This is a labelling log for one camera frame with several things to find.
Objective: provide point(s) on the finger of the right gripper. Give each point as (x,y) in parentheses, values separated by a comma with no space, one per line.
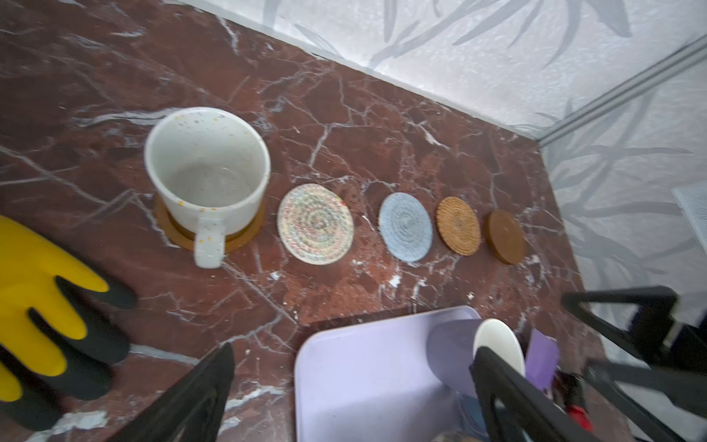
(686,390)
(637,320)

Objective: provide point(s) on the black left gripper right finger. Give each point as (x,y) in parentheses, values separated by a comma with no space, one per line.
(514,410)

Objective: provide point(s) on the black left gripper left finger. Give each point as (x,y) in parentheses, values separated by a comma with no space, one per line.
(192,409)

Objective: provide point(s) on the purple mug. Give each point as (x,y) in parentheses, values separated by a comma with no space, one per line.
(451,348)

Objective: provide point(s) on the grey woven round coaster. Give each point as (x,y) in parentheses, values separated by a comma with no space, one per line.
(405,227)

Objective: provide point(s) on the multicolour woven round coaster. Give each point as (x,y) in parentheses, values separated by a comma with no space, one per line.
(315,224)

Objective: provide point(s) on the white speckled mug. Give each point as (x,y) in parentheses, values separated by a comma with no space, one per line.
(210,169)

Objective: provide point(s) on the light blue mug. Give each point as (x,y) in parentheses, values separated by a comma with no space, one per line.
(471,418)

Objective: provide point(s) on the purple pink spatula scoop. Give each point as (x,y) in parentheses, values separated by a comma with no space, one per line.
(542,358)

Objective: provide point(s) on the lavender plastic tray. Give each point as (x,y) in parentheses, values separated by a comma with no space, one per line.
(372,382)

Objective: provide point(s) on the yellow work glove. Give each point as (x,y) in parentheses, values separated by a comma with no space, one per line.
(52,341)

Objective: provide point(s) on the white wire mesh basket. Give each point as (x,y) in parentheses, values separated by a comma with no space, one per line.
(692,199)

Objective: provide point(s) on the aluminium frame rail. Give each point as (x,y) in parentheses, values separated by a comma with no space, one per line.
(687,57)

